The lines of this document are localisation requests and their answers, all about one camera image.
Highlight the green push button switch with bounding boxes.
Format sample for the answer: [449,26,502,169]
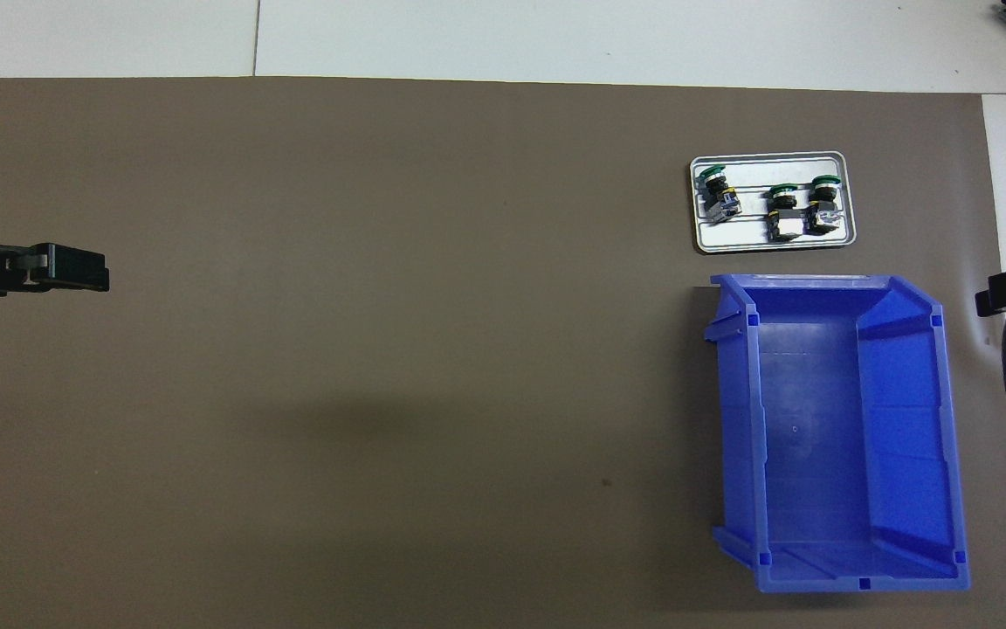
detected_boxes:
[804,175,844,237]
[767,184,807,244]
[697,163,743,221]

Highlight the blue plastic storage bin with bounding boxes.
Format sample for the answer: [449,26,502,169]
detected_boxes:
[702,273,972,595]

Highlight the silver metal tray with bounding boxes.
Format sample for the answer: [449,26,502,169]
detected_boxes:
[689,151,858,255]

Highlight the brown table mat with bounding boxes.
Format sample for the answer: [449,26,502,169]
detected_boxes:
[0,77,1006,629]

